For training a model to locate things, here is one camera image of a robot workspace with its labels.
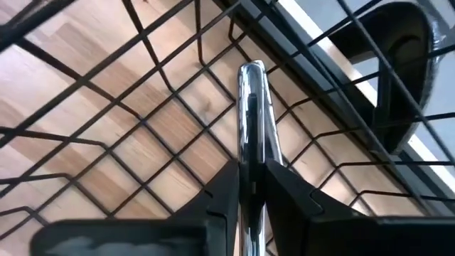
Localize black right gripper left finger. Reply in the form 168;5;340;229
170;159;241;256

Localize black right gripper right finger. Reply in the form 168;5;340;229
263;159;378;256

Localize steel table knife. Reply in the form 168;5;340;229
236;60;285;256

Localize black wire basket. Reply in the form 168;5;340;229
0;0;455;256

